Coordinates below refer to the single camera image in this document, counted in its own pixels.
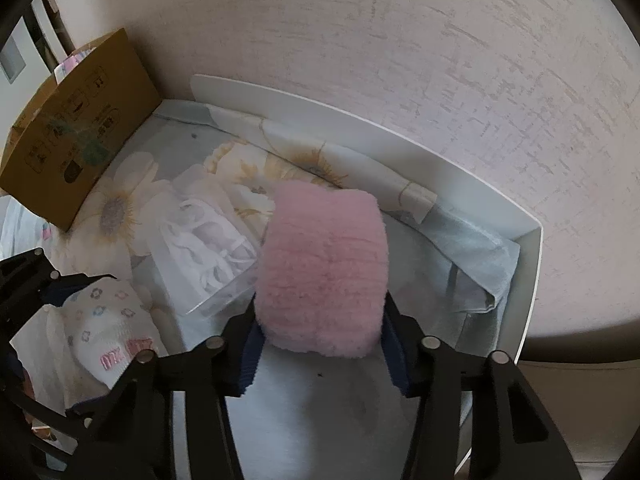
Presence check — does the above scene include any floral bedsheet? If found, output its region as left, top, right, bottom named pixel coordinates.
left=0, top=100, right=521, bottom=480

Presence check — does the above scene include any grey recessed door handle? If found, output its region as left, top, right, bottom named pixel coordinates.
left=0, top=35, right=27, bottom=82

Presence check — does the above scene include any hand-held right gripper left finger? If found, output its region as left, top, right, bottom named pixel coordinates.
left=67, top=305, right=266, bottom=480

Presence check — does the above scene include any beige chair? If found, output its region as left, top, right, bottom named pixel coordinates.
left=517, top=340, right=640, bottom=480

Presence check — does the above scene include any white flower-patterned sock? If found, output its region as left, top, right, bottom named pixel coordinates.
left=60, top=277, right=168, bottom=391

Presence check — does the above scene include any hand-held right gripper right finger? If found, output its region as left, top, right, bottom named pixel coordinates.
left=380, top=297, right=583, bottom=480

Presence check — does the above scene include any cardboard box with pink lining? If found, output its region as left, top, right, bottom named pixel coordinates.
left=0, top=27, right=163, bottom=233

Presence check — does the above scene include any white tray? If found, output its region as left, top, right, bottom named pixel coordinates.
left=191, top=74, right=543, bottom=461

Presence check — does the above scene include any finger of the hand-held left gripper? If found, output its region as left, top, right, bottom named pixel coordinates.
left=0, top=247, right=118, bottom=311
left=0, top=345, right=76, bottom=480

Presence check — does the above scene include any clear plastic packet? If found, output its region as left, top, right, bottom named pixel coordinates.
left=150, top=165, right=276, bottom=317

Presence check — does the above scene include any pink fluffy cuff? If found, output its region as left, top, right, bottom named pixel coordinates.
left=252, top=180, right=390, bottom=361

